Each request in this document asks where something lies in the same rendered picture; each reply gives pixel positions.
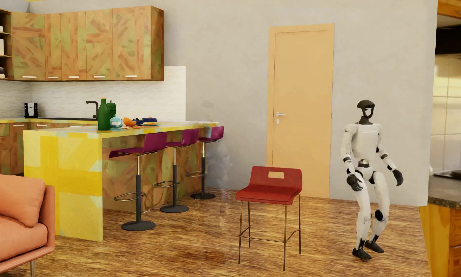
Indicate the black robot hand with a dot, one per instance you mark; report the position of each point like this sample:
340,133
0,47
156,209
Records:
398,177
354,182

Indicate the red stool with metal legs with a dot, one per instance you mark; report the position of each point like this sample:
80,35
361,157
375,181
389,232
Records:
270,190

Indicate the purple bar stool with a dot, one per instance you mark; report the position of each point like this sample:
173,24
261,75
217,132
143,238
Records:
188,137
216,133
153,143

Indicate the white left robot leg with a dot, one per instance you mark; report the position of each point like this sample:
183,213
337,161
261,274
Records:
382,200

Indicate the white robot leg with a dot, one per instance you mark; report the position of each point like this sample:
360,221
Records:
363,213
382,200

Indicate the white right robot leg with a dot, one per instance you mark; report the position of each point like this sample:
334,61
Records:
363,213

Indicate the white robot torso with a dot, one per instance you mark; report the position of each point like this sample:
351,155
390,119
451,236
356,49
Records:
365,142

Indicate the dark-topped wooden counter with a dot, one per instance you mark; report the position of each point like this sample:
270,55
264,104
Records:
451,231

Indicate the black robot head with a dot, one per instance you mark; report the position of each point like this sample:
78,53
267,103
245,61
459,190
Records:
365,107

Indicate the light wooden door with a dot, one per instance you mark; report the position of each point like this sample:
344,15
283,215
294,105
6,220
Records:
303,96

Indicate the black range hood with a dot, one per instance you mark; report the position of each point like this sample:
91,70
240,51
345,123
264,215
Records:
455,40

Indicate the wooden overhead cabinet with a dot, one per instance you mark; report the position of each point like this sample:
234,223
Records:
457,8

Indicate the flat plate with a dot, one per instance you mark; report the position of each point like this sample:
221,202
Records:
150,124

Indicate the blue bowl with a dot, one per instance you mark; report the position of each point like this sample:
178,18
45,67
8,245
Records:
149,120

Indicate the orange bowl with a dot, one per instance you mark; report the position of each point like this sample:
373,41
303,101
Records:
129,122

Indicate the teal glass jar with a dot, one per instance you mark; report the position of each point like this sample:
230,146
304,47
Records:
116,122

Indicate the dark green jar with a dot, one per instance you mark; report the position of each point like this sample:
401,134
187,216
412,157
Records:
112,107

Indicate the tall green bottle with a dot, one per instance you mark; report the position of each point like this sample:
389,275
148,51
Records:
103,117

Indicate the black kitchen faucet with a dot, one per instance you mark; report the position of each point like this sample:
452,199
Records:
95,106

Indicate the yellow kitchen island counter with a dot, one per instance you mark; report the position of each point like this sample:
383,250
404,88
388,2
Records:
65,173

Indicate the black coffee machine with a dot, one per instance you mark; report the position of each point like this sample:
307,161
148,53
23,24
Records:
31,110

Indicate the orange sofa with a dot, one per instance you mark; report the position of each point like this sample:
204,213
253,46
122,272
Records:
11,227

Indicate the wooden base cabinets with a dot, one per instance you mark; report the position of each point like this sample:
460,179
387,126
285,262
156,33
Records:
1,148

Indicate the wooden wall cabinets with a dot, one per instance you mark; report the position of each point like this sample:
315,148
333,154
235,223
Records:
99,46

